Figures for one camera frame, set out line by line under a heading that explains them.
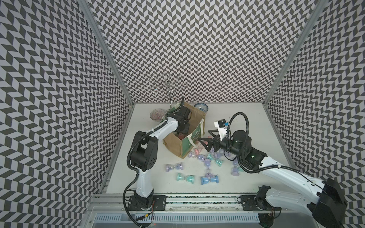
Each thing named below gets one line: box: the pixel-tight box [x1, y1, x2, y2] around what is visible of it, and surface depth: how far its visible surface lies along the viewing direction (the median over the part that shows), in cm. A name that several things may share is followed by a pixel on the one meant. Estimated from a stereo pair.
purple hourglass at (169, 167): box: [165, 162, 184, 173], surface depth 84 cm
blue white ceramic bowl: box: [193, 102, 209, 113], surface depth 114 cm
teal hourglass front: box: [176, 172, 195, 184], surface depth 80 cm
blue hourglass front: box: [200, 175, 220, 186], surface depth 80 cm
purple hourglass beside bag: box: [188, 151, 205, 162], surface depth 89 cm
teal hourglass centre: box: [207, 152, 224, 167], surface depth 88 cm
